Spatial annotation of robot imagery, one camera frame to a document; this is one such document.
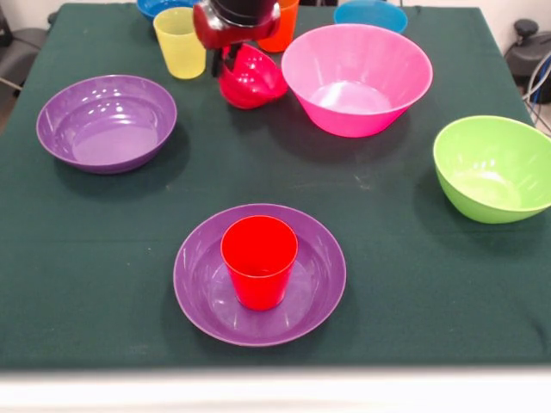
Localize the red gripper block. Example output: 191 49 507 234
192 0 283 79

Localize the purple plastic bowl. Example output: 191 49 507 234
35 74 178 176
172 203 347 348

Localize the tangled cable bundle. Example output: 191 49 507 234
523 49 551 139

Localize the small crimson plastic bowl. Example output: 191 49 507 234
217 42 288 110

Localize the yellow plastic cup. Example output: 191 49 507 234
153 7 207 81

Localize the red plastic cup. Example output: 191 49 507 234
220 214 299 311

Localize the light blue plastic bowl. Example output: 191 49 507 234
333 0 409 34

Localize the dark blue plastic bowl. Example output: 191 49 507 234
136 0 195 22

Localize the grey pedestal foot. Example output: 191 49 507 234
504 18 551 81
0 28 47 87

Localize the orange plastic cup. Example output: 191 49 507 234
257 0 300 53

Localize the dark green tablecloth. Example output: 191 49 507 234
0 3 551 371

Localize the green plastic bowl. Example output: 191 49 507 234
432 114 551 225

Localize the large pink plastic bowl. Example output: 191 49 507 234
281 23 434 139

